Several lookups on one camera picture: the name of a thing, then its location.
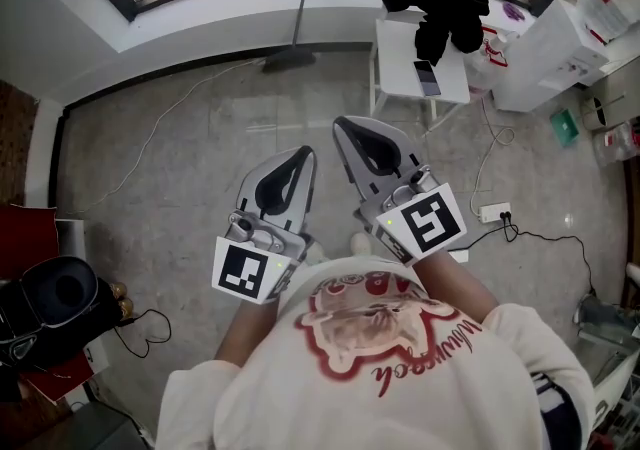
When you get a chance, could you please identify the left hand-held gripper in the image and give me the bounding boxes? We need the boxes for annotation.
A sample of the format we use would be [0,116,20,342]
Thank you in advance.
[210,145,319,308]

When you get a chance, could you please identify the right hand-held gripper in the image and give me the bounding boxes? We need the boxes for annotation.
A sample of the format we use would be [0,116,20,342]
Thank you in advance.
[331,115,470,268]

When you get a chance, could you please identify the grey long-handled broom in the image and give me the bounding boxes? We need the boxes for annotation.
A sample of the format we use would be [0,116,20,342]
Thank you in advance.
[261,0,321,75]

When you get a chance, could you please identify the person's left forearm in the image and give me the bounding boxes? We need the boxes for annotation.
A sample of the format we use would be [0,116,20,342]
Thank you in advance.
[213,296,282,365]

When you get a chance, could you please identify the person's right forearm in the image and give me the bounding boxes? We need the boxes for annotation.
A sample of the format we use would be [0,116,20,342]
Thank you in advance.
[413,249,500,320]

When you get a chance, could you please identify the person's white left shoe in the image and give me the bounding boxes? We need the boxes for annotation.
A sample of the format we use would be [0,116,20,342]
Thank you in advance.
[306,239,330,265]

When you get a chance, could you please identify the person's white shoe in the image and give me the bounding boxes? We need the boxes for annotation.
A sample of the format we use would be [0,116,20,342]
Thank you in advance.
[306,239,330,265]
[348,231,375,258]

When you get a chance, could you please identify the dark smartphone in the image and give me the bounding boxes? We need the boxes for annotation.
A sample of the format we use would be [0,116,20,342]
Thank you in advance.
[411,58,445,99]

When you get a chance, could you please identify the person's white right shoe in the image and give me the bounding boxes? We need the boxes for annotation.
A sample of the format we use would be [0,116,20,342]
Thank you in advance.
[348,231,375,258]

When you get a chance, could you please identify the clear red-printed plastic bag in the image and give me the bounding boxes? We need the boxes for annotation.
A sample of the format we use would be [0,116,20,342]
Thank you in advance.
[463,24,510,93]

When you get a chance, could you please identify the white power strip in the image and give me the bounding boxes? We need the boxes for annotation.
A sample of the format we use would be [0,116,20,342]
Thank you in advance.
[477,201,515,225]

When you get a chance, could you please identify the white cabinet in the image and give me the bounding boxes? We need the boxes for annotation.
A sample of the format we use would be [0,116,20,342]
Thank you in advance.
[491,0,610,114]

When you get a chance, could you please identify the gold round items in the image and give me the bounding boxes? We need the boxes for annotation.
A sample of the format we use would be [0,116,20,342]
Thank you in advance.
[108,281,135,320]

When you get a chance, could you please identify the green dustpan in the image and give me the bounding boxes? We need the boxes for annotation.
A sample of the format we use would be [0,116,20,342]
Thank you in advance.
[548,106,585,148]

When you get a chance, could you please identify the purple small item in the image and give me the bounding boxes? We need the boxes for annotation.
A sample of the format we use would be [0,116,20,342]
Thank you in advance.
[501,0,527,23]

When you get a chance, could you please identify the white cardboard box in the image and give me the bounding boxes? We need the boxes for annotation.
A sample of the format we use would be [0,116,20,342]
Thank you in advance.
[53,217,87,264]

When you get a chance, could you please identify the person's cream printed shirt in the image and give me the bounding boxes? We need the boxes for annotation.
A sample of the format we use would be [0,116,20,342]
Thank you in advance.
[154,256,597,450]

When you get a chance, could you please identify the white waste bin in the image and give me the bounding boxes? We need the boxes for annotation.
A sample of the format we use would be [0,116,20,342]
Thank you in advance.
[581,94,627,133]

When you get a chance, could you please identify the clear plastic container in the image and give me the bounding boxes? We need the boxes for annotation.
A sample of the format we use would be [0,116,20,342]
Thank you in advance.
[591,119,640,168]

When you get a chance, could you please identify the red box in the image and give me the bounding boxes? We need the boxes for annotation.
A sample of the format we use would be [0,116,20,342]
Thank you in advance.
[0,204,97,405]

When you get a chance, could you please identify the white plastic rack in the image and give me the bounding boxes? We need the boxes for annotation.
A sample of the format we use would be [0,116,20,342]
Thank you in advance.
[573,291,640,450]

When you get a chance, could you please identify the white power strip cable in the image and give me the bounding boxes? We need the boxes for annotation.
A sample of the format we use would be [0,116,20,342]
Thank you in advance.
[468,96,517,218]

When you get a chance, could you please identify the long white cable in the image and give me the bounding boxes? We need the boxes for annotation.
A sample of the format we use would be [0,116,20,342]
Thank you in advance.
[63,56,267,218]

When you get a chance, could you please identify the thin black looped cable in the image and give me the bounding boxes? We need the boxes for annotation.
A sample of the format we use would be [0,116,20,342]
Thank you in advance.
[111,306,175,360]

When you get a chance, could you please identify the long black cable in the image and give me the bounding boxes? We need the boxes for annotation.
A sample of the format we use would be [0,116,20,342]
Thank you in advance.
[448,221,597,298]

